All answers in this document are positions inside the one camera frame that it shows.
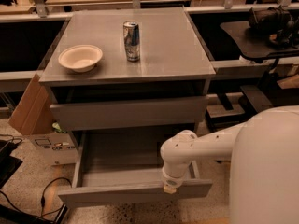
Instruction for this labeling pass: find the dark headset on table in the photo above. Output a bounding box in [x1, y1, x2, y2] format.
[249, 6, 299, 48]

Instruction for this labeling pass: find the black office chair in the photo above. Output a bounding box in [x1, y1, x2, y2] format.
[205, 66, 299, 133]

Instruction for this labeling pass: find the grey drawer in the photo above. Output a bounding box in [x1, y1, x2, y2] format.
[59, 130, 212, 208]
[50, 96, 207, 131]

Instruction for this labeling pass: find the black side table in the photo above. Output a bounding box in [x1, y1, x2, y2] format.
[220, 20, 299, 63]

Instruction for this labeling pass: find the black cable on floor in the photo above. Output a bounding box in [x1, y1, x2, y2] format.
[0, 176, 73, 221]

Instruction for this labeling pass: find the grey drawer cabinet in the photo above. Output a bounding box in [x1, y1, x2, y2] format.
[39, 7, 217, 173]

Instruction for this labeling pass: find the grey top drawer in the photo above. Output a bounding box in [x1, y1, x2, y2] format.
[50, 96, 207, 131]

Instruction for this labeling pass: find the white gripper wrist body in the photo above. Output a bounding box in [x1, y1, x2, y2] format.
[162, 168, 187, 188]

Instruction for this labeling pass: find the white paper bowl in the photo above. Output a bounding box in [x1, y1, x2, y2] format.
[58, 45, 103, 73]

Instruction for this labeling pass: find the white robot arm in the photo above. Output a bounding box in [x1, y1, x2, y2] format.
[161, 105, 299, 224]

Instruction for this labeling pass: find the silver blue drink can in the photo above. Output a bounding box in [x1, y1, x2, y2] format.
[123, 21, 140, 62]

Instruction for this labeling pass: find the brown cardboard box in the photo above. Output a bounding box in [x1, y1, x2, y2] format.
[8, 74, 54, 135]

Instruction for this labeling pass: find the white printed cardboard box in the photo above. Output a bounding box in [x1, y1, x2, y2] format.
[28, 133, 78, 165]

